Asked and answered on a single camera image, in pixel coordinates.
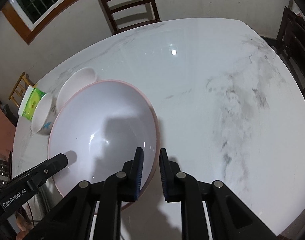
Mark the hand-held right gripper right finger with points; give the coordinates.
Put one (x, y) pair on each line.
(163, 175)

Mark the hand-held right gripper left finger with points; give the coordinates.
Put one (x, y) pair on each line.
(138, 175)

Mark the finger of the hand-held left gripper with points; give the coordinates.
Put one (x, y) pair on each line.
(50, 167)

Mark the white bowl with blue print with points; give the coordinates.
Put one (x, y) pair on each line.
(42, 112)

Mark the pink bowl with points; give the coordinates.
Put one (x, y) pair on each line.
(112, 110)

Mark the white bowl with lettering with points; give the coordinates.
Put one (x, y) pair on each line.
(77, 82)

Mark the person's left hand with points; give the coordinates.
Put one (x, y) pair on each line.
(23, 228)

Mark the pink cloth cover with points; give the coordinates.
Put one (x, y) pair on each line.
(1, 130)

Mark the green tissue box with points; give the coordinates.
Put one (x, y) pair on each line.
(33, 102)

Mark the light bamboo chair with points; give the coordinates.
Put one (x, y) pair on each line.
(20, 90)

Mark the dark wooden ladder-back chair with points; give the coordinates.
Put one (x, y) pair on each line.
(127, 7)

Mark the stacked dark wooden chairs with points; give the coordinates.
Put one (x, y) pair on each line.
(296, 45)

